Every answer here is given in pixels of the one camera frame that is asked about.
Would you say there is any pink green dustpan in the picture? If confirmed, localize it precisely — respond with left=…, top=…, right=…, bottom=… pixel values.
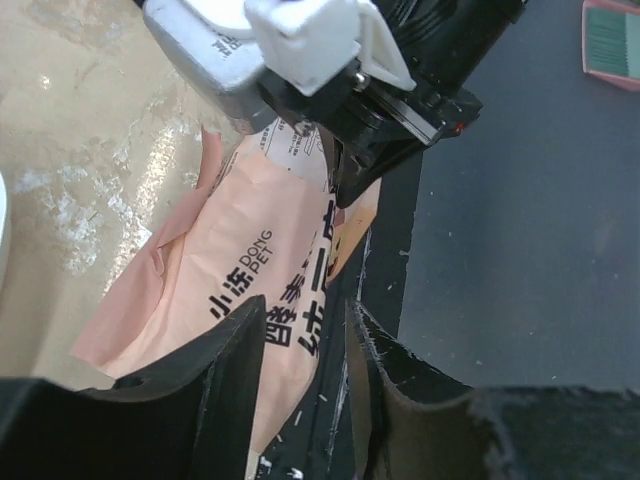
left=581, top=1, right=639, bottom=93

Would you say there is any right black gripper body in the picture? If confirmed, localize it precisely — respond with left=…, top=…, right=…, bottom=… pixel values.
left=257, top=64, right=483, bottom=165

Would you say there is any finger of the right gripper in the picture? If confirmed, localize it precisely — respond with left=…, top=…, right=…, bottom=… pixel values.
left=332, top=142, right=425, bottom=209

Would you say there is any white plastic litter box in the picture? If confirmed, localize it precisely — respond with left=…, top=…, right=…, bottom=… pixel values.
left=0, top=174, right=11, bottom=286

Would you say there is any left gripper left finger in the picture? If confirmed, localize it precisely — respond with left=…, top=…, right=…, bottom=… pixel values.
left=1, top=296, right=266, bottom=479

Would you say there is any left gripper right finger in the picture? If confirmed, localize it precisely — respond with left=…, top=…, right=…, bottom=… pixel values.
left=345, top=300, right=639, bottom=479

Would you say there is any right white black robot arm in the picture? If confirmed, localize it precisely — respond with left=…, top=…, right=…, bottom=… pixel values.
left=245, top=1, right=525, bottom=208

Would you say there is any pink cat litter bag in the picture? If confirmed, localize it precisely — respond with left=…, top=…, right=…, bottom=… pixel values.
left=72, top=121, right=380, bottom=457

